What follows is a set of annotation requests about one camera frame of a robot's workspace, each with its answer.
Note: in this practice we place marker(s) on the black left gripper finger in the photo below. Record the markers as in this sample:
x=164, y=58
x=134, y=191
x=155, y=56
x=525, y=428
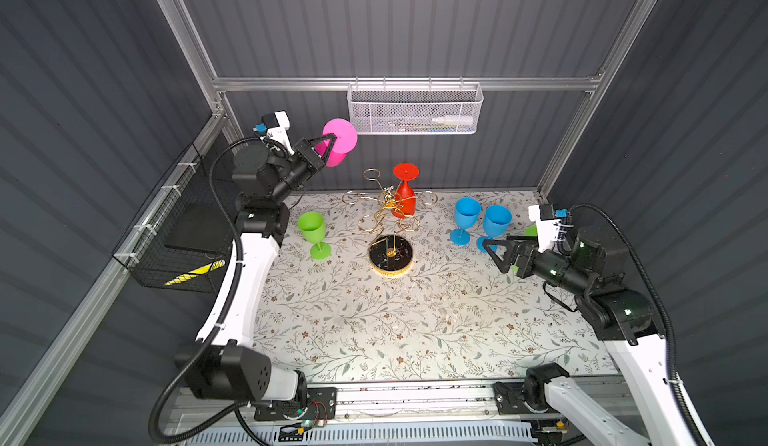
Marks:
x=327, y=153
x=327, y=141

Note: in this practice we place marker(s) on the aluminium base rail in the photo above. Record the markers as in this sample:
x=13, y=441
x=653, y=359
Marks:
x=444, y=412

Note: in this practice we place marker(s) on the blue wine glass front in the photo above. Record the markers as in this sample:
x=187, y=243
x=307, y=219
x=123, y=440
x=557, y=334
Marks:
x=466, y=213

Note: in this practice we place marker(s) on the lime green wine glass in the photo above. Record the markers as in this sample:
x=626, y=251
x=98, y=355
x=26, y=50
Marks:
x=532, y=233
x=313, y=229

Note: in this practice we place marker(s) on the blue wine glass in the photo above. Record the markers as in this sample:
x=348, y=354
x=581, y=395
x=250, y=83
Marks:
x=466, y=213
x=496, y=221

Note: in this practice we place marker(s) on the white marker in basket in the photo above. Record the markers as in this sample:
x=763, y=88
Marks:
x=454, y=121

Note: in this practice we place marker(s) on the magenta wine glass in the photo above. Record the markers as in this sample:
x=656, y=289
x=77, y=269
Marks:
x=346, y=140

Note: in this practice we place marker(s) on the gold wine glass rack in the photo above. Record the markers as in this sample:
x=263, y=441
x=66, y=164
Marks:
x=389, y=252

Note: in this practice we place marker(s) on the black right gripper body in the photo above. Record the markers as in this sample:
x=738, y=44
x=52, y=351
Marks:
x=532, y=261

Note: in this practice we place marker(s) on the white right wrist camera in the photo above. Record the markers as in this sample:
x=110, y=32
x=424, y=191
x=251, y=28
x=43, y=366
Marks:
x=549, y=222

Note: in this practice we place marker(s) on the yellow black striped item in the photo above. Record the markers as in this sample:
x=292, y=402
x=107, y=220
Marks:
x=200, y=271

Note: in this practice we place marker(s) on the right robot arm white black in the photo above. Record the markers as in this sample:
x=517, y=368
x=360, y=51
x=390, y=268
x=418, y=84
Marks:
x=632, y=329

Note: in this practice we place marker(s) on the white wire mesh basket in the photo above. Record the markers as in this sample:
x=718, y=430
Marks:
x=406, y=108

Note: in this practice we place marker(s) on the black wire mesh basket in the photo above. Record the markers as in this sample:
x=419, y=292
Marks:
x=188, y=227

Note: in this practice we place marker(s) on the red wine glass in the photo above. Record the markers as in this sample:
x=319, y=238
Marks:
x=405, y=197

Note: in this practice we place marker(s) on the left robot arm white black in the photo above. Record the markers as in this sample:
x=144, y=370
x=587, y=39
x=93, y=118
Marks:
x=222, y=364

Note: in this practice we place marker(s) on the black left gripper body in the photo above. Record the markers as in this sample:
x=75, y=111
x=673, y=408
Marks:
x=302, y=165

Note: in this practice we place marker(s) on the lime green wine glass back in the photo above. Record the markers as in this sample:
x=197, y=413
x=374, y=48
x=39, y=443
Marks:
x=532, y=233

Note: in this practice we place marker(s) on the lime green wine glass front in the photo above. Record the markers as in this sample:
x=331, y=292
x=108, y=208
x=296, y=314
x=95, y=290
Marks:
x=313, y=229

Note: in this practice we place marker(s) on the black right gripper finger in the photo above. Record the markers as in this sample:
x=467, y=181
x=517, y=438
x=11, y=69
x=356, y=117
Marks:
x=506, y=261
x=501, y=247

